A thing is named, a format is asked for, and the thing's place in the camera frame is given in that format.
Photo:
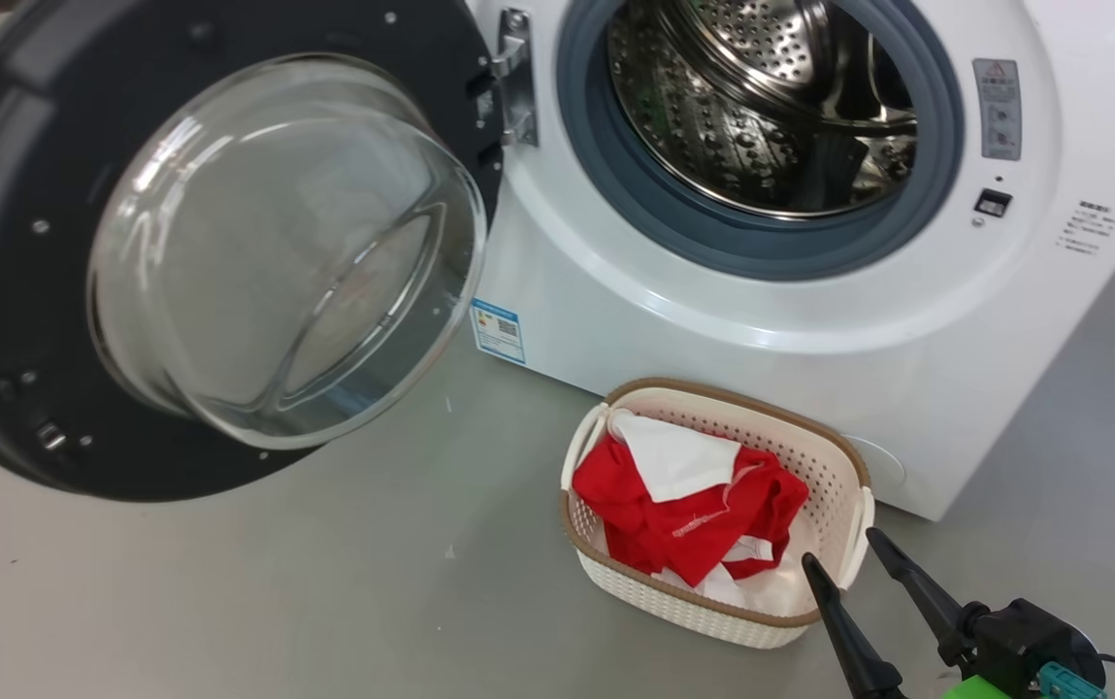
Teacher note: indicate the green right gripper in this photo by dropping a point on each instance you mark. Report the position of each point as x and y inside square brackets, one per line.
[974, 691]

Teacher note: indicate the red and white garment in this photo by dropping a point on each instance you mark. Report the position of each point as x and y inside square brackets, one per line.
[683, 524]

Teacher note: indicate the black round glass washer door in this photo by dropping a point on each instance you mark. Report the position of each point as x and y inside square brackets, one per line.
[33, 146]

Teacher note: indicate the cream laundry basket brown rim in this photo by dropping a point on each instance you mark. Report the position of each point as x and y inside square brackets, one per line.
[693, 616]

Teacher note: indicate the white front-load washing machine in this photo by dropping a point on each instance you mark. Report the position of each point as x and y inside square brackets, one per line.
[906, 369]

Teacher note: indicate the grey rubber door gasket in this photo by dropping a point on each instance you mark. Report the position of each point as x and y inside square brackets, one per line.
[712, 243]

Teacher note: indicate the black door latch socket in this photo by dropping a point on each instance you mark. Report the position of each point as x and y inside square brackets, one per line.
[993, 203]

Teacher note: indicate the steel perforated washer drum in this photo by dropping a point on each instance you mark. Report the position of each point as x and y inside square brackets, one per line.
[741, 107]

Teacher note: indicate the metal door hinge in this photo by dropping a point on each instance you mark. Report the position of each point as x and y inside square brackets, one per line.
[516, 87]

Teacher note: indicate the round white filter cover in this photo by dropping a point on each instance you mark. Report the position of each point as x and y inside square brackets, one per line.
[882, 466]

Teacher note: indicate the small printed text label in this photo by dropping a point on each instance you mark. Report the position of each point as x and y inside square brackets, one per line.
[1088, 227]

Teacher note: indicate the blue energy label sticker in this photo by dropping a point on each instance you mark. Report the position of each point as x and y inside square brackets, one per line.
[498, 331]

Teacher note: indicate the grey warning sticker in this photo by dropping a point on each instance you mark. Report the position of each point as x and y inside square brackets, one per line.
[997, 112]

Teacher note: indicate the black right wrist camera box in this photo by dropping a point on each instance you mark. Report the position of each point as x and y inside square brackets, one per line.
[1033, 636]

